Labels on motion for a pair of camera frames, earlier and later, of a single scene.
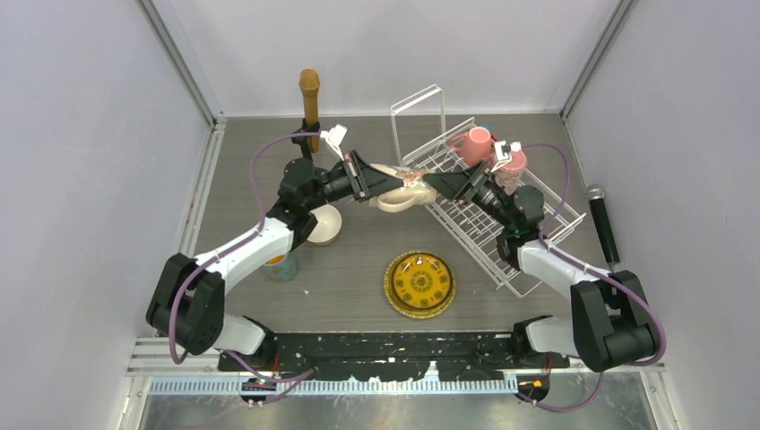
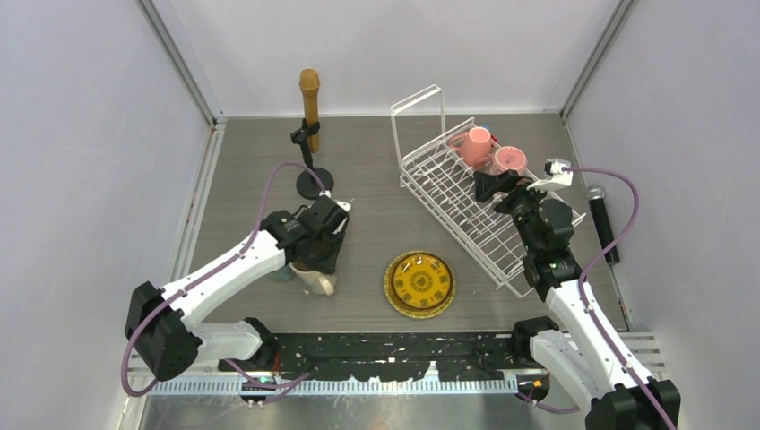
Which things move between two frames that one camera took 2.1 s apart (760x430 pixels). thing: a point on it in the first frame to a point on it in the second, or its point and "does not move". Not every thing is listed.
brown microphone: [309, 81] does not move
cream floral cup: [414, 191] to [317, 282]
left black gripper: [367, 180] to [327, 265]
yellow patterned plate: [422, 280] does not move
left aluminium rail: [187, 241] does not move
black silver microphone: [595, 193] does not move
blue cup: [281, 268] does not move
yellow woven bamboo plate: [419, 285] does not move
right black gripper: [458, 185] to [487, 184]
